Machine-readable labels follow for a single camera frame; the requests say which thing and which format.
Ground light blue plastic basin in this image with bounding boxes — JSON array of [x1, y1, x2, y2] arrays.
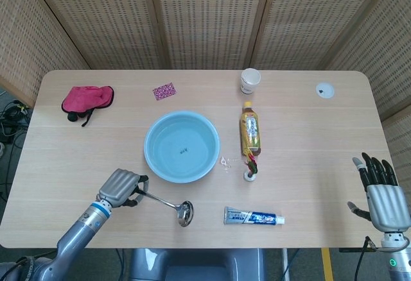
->
[[143, 110, 221, 184]]

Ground metal ladle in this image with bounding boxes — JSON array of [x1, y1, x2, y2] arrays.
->
[[136, 189, 195, 228]]

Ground white paper cup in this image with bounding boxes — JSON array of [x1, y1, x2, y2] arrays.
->
[[240, 67, 261, 95]]

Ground woven folding screen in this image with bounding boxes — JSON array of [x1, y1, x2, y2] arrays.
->
[[0, 0, 411, 179]]

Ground black floor cables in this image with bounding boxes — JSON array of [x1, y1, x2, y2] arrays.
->
[[0, 99, 33, 198]]

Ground pink and black cloth pouch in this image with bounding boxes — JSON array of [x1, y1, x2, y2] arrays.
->
[[61, 85, 115, 128]]

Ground white blue toothpaste tube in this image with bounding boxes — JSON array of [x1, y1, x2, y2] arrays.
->
[[223, 206, 286, 226]]

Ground yellow tea drink bottle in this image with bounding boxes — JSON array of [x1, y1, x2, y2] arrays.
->
[[239, 101, 262, 157]]

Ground pink patterned card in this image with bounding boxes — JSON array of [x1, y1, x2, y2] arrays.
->
[[152, 81, 179, 101]]

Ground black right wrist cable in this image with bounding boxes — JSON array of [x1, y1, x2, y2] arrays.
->
[[354, 235, 385, 281]]

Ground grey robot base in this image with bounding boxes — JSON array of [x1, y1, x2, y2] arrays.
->
[[128, 248, 267, 281]]

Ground white round cable grommet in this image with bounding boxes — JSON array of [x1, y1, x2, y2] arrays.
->
[[315, 82, 335, 99]]

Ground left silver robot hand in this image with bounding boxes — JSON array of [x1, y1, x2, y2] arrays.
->
[[96, 168, 150, 208]]

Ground small colourful tassel ornament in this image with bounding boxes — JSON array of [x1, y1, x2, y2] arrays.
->
[[242, 152, 259, 183]]

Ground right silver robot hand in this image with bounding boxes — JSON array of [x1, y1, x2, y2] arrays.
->
[[347, 152, 411, 232]]

